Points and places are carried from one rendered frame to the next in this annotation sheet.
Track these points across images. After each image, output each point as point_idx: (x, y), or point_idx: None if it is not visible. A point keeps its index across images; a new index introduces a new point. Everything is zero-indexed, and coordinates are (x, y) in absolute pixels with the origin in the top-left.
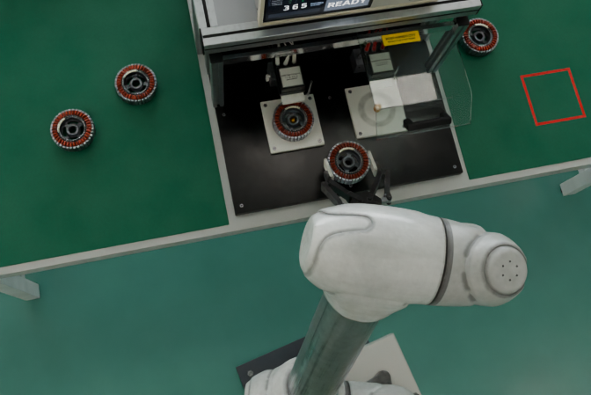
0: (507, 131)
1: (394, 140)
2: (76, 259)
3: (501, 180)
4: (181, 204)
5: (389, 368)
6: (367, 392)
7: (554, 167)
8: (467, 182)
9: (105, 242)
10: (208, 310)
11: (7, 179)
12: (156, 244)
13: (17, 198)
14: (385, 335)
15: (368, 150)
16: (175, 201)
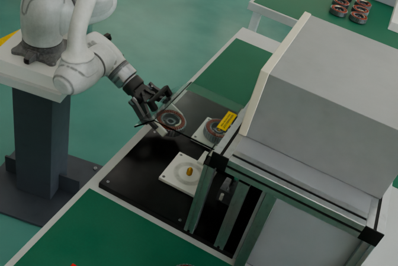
0: (92, 239)
1: (159, 169)
2: (217, 52)
3: (65, 204)
4: (211, 85)
5: (51, 68)
6: (66, 2)
7: (29, 244)
8: (89, 185)
9: (217, 60)
10: None
11: None
12: (201, 69)
13: (260, 56)
14: (62, 99)
15: (167, 132)
16: (215, 85)
